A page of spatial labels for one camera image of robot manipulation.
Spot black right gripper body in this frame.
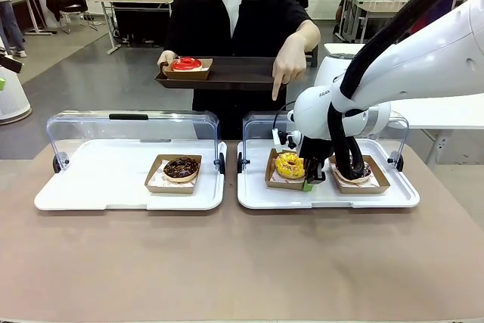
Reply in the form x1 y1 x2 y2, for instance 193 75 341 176
300 135 334 167

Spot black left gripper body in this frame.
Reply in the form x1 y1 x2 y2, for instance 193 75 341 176
0 54 23 74

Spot yellow donut with sprinkles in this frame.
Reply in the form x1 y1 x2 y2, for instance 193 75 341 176
275 151 306 181

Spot brown cardboard donut tray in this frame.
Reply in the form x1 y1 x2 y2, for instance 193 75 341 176
265 148 308 191
144 154 203 194
327 154 392 195
162 57 214 81

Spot dark brown serving tray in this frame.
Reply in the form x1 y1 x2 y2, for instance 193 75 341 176
154 55 303 92

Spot red glazed donut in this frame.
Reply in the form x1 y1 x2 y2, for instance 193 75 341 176
172 57 203 73

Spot person's left forearm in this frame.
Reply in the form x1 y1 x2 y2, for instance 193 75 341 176
293 19 321 51

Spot person in blue jeans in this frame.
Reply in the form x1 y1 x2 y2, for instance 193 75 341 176
0 0 28 58

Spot chocolate donut white drizzle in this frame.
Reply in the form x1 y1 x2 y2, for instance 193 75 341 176
332 160 374 184

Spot chocolate donut with sprinkles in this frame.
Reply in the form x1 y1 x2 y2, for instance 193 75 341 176
163 156 200 183

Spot person's left hand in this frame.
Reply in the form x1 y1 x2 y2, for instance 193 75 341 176
271 33 309 102

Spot person's right hand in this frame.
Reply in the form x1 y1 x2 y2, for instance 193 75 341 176
157 50 178 73

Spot white display tray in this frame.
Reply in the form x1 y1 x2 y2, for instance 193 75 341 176
237 138 421 210
33 138 228 212

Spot clear hinged display lid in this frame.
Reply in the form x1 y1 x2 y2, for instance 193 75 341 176
237 110 411 179
45 110 227 176

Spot chair with black jacket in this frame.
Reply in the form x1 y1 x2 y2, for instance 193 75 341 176
45 0 98 35

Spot white side table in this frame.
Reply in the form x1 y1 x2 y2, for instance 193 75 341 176
324 42 484 167

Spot grey metal workbench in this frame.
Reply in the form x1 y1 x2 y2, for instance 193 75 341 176
338 0 409 43

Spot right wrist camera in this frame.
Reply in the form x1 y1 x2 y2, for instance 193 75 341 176
270 129 303 151

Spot thin black camera cable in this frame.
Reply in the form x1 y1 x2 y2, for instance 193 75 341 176
272 102 298 132

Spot thick black cable hose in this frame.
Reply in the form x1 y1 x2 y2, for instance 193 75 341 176
327 0 464 182

